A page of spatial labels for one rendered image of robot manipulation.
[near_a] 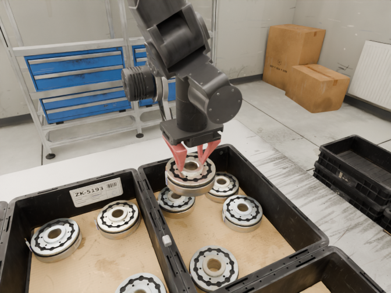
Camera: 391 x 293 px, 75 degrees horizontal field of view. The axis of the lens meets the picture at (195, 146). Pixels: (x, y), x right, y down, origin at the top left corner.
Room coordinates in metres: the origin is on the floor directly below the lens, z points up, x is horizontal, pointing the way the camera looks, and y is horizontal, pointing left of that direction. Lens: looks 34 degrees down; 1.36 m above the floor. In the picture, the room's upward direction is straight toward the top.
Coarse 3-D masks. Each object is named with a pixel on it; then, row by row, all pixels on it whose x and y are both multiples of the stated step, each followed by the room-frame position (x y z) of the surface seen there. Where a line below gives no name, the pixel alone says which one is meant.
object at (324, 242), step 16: (224, 144) 0.67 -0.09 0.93; (160, 160) 0.58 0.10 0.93; (144, 176) 0.51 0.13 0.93; (160, 224) 0.36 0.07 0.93; (320, 240) 0.32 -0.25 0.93; (176, 256) 0.28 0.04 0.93; (288, 256) 0.28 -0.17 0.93; (304, 256) 0.28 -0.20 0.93; (256, 272) 0.25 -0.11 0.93; (272, 272) 0.25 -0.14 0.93; (192, 288) 0.22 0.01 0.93; (224, 288) 0.22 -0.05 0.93
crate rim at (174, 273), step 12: (132, 168) 0.55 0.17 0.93; (84, 180) 0.50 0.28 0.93; (96, 180) 0.50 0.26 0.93; (36, 192) 0.45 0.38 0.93; (48, 192) 0.45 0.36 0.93; (144, 192) 0.45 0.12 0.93; (12, 204) 0.41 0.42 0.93; (144, 204) 0.42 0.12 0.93; (12, 216) 0.38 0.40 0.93; (156, 228) 0.35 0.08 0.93; (0, 252) 0.29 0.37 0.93; (168, 252) 0.29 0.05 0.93; (0, 264) 0.28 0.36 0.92; (168, 264) 0.27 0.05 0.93; (0, 276) 0.25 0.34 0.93; (180, 276) 0.25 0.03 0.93; (0, 288) 0.23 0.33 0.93; (180, 288) 0.22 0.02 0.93
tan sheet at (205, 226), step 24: (240, 192) 0.56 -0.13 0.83; (192, 216) 0.47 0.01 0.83; (216, 216) 0.47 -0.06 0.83; (264, 216) 0.47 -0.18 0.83; (192, 240) 0.39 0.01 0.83; (216, 240) 0.39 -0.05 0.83; (240, 240) 0.39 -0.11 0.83; (264, 240) 0.39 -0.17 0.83; (240, 264) 0.33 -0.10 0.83; (264, 264) 0.33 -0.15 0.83
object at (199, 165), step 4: (188, 160) 0.43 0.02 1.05; (192, 160) 0.43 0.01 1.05; (196, 160) 0.43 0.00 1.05; (184, 164) 0.42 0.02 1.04; (196, 164) 0.42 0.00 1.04; (200, 164) 0.42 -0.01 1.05; (184, 168) 0.40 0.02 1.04; (200, 168) 0.40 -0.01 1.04; (184, 172) 0.39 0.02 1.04; (188, 172) 0.39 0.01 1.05; (192, 172) 0.39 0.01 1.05; (196, 172) 0.39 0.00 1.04; (200, 172) 0.40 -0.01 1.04
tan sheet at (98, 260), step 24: (96, 216) 0.47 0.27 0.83; (96, 240) 0.39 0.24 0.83; (120, 240) 0.39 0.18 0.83; (144, 240) 0.39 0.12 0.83; (48, 264) 0.33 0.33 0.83; (72, 264) 0.33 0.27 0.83; (96, 264) 0.33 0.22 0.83; (120, 264) 0.33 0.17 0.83; (144, 264) 0.33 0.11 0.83; (48, 288) 0.28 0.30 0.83; (72, 288) 0.28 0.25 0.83; (96, 288) 0.28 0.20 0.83
